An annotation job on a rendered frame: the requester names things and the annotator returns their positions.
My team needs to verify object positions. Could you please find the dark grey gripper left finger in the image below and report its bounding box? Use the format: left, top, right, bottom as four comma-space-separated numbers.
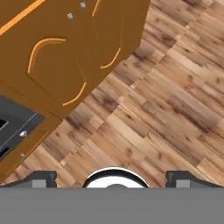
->
1, 171, 58, 189

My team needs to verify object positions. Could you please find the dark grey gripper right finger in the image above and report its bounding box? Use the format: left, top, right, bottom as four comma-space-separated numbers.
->
164, 171, 223, 189

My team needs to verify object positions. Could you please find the brown drawer front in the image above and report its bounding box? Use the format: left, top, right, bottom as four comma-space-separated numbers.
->
0, 112, 64, 182

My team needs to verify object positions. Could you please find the white and black round thing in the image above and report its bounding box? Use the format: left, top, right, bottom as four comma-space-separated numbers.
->
81, 167, 151, 189

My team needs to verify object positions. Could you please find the dark grey appliance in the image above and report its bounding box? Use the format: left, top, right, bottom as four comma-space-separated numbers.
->
0, 94, 46, 161

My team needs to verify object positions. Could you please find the wide brown cupboard door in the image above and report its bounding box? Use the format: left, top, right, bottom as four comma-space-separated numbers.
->
0, 0, 99, 119

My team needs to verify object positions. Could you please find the narrow brown cupboard door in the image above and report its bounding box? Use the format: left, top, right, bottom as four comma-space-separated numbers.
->
78, 0, 151, 86

